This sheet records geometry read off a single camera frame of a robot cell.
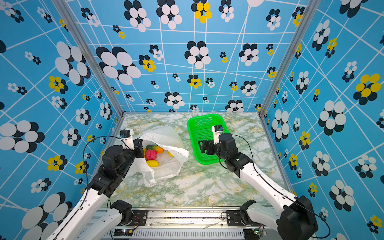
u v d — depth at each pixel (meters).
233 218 0.73
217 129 0.68
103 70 0.96
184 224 0.72
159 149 0.94
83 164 0.85
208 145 0.68
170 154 0.95
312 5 0.68
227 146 0.58
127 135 0.59
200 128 1.09
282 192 0.43
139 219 0.72
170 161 0.94
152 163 0.89
